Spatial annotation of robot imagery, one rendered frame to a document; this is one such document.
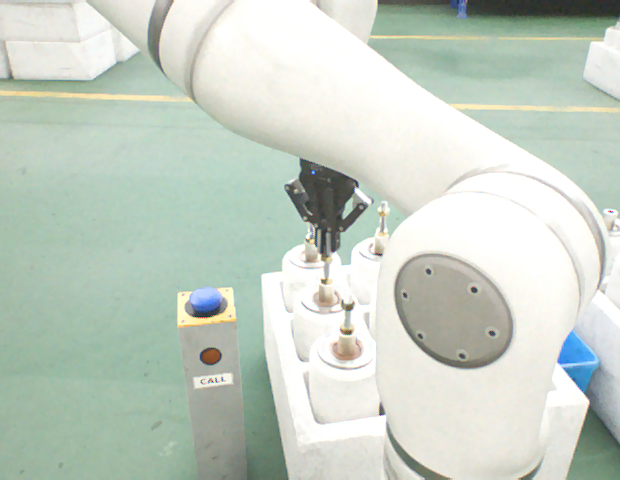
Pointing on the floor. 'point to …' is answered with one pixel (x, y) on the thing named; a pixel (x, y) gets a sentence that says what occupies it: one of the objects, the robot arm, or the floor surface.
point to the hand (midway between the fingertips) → (327, 240)
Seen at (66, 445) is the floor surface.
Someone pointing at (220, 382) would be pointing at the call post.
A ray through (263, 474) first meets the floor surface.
